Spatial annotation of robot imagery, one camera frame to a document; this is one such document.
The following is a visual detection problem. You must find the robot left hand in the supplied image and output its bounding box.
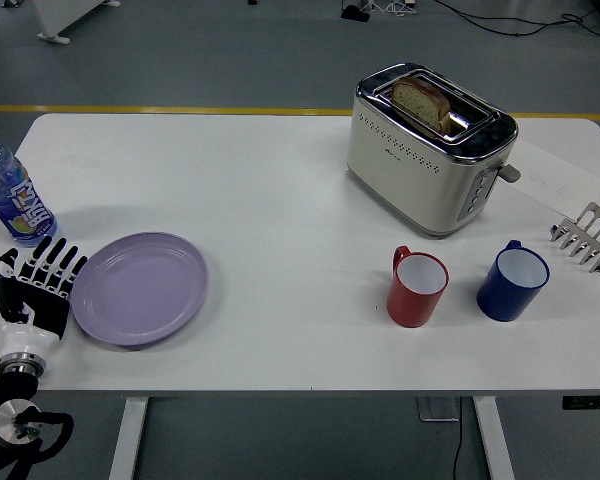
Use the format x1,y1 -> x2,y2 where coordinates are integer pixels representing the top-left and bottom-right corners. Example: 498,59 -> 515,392
0,236 -> 89,357

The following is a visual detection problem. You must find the purple plate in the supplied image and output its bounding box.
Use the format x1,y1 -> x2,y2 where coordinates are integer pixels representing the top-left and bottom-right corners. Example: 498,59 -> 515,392
70,231 -> 210,347

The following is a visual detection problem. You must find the blue drink bottle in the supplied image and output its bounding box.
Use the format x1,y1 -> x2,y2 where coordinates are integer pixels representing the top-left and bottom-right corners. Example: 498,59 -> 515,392
0,125 -> 59,248

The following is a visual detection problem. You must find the white table leg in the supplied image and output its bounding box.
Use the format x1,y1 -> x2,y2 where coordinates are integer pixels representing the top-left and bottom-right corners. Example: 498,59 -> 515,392
472,397 -> 516,480
108,396 -> 149,480

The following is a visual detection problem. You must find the white furniture base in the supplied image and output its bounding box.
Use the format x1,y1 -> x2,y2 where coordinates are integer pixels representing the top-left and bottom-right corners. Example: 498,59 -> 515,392
32,0 -> 122,44

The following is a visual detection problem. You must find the red mug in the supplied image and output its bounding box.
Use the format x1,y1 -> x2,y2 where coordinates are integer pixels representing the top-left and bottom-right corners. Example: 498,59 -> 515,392
386,244 -> 451,329

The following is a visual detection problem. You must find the cream and chrome toaster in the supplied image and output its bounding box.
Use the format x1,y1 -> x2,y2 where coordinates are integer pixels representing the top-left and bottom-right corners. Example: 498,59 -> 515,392
346,62 -> 522,239

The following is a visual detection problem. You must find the table control box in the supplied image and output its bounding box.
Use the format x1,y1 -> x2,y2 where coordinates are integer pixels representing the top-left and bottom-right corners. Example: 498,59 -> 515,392
416,396 -> 462,424

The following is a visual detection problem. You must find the black floor device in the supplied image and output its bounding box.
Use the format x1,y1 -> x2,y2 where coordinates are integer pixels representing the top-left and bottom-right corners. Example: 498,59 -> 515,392
340,3 -> 372,23

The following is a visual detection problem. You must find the bread slice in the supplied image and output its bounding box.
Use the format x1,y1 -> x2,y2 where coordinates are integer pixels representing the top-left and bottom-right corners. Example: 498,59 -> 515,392
390,75 -> 452,134

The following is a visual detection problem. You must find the blue mug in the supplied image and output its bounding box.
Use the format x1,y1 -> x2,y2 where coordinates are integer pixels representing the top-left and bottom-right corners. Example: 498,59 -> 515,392
475,239 -> 551,323

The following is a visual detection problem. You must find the white paper sheet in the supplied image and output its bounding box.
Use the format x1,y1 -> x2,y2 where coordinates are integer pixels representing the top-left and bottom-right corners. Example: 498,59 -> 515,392
507,137 -> 600,221

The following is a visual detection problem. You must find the metal toast rack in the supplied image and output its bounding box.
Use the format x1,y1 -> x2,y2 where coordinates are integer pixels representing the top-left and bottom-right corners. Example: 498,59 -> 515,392
549,201 -> 600,275

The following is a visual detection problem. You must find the table height control panel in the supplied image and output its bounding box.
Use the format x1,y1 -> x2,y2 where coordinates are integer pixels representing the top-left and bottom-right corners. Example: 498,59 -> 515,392
561,395 -> 600,410

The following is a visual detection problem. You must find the black hanging cable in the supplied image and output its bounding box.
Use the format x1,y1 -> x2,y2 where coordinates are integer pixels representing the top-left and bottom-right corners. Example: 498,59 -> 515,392
452,422 -> 464,480

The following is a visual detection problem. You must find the black floor cable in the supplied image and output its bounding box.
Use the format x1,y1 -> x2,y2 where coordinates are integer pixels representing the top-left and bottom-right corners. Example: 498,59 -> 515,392
432,0 -> 600,39

